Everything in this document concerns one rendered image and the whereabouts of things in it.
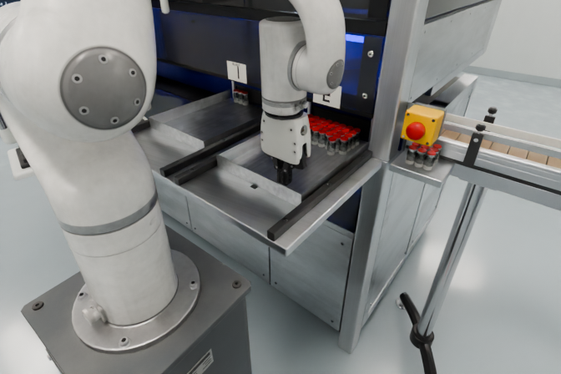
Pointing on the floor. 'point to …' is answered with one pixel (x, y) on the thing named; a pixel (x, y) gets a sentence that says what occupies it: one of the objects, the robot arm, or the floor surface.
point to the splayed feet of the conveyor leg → (417, 334)
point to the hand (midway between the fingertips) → (284, 176)
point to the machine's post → (386, 127)
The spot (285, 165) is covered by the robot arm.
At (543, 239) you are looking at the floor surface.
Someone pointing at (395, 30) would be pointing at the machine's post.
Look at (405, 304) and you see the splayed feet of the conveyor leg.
